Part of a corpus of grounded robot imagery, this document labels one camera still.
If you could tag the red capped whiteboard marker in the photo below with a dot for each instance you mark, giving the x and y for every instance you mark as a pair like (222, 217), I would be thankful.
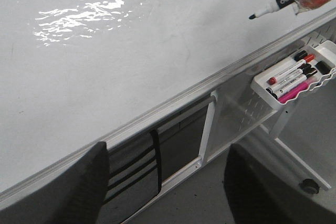
(291, 69)

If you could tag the black capped marker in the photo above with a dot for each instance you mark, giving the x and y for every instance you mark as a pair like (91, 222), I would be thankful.
(304, 69)
(293, 83)

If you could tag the grey fabric black striped organizer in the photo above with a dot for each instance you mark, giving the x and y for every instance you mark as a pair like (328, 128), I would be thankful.
(135, 177)

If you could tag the white whiteboard with aluminium frame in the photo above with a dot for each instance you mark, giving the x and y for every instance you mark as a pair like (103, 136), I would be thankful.
(72, 71)

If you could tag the black capped marker upper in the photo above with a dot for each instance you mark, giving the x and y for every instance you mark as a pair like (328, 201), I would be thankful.
(304, 69)

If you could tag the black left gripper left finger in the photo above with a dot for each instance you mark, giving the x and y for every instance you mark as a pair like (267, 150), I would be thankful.
(75, 196)

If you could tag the black capped marker lower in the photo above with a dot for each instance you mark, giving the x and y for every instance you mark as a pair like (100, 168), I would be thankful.
(293, 83)

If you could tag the white marker tray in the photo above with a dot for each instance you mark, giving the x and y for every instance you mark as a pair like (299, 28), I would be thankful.
(323, 52)

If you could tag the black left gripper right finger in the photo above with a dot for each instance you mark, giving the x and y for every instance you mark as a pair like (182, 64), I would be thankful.
(257, 195)

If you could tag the white pegboard panel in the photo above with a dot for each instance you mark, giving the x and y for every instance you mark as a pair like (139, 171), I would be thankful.
(239, 108)

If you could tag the pink whiteboard marker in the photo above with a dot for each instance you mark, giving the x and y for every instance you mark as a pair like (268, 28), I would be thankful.
(294, 92)

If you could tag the black caster wheel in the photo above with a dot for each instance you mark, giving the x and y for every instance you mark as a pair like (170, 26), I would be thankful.
(309, 186)

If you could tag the white metal whiteboard stand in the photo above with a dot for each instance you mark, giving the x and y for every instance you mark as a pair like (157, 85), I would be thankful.
(180, 121)

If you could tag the black marker cap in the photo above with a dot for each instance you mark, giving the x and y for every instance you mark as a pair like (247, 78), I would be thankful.
(323, 67)

